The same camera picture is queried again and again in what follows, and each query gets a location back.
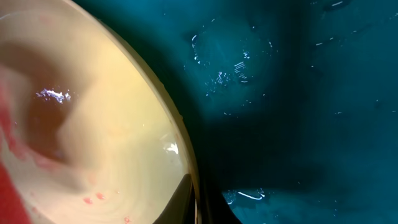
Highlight green plate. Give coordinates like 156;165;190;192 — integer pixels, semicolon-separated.
1;0;201;224

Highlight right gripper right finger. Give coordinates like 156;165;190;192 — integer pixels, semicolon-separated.
200;177;241;224

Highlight blue plastic tray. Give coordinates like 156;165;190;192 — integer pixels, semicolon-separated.
80;0;397;224

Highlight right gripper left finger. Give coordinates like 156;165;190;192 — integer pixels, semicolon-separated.
154;174;195;224

